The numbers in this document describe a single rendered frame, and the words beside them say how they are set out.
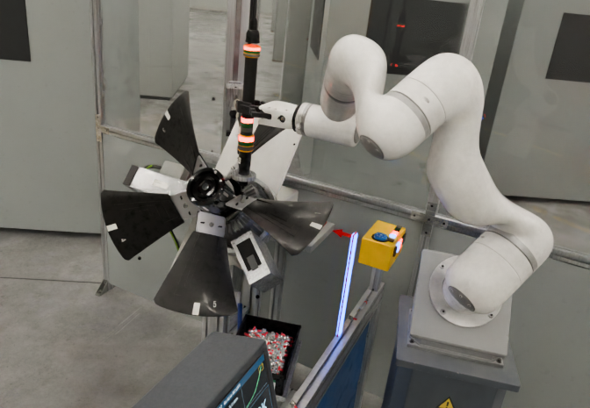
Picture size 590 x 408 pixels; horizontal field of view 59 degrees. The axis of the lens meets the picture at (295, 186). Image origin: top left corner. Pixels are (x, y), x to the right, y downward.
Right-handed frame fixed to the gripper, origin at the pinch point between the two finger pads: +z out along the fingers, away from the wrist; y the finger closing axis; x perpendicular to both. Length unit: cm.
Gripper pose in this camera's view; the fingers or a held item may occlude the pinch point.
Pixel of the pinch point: (248, 106)
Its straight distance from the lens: 141.8
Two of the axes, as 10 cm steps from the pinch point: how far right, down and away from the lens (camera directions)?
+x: 1.0, -9.2, -3.8
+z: -8.9, -2.5, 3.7
